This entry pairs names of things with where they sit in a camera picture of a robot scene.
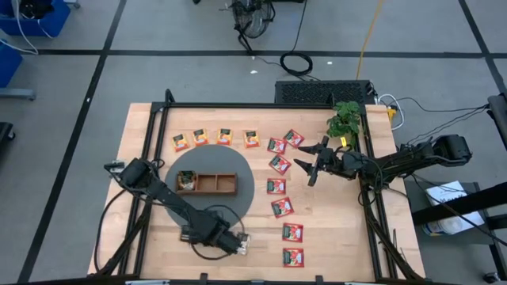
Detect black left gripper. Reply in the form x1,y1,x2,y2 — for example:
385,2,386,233
197,221,250,257

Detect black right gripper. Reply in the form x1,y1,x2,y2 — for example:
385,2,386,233
293,135,372,187

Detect beige tea packet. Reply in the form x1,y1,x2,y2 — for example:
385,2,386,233
177,170,197,192
236,232,251,257

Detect orange tea packet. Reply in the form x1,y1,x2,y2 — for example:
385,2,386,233
216,127,234,146
171,133,190,153
242,129,261,150
192,127,210,147

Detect green plant in white pot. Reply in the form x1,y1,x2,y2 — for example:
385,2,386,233
326,101,364,151

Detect black perforated computer case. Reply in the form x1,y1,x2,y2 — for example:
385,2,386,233
274,79,377,106

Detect wooden three-compartment tray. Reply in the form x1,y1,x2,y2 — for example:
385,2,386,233
175,169,239,196

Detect grey round woven placemat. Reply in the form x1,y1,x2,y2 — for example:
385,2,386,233
164,144,256,229

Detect white paper sheets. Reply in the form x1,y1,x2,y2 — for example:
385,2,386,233
424,180,486,222

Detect black floor fan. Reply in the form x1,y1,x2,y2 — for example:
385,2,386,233
229,0,277,40

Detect white round disc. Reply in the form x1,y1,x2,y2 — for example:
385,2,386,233
421,215,486,238

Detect black metal stand beam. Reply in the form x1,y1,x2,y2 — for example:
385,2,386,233
411,192,507,278

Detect grey platform base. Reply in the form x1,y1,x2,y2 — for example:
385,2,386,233
0,87,37,101

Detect large blue bin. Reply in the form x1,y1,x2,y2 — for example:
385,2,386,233
0,0,72,38

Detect small blue bin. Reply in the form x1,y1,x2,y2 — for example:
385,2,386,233
0,39,24,89

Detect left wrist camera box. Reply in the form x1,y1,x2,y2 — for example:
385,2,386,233
180,224,199,243

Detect black aluminium table frame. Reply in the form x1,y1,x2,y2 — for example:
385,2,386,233
94,89,427,284

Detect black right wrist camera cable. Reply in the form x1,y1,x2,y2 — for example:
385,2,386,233
356,156,393,209

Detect coiled black floor cable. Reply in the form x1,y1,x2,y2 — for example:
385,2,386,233
279,0,314,77

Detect white power cable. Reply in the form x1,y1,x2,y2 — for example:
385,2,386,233
376,93,406,131

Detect yellow extension cable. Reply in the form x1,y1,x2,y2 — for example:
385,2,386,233
355,0,385,81

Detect thin black cable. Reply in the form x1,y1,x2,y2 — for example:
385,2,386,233
406,104,492,146
390,97,492,116

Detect black left arm base cable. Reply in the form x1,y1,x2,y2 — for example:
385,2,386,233
93,184,138,274

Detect black cable bundle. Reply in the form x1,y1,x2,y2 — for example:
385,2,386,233
18,0,55,20

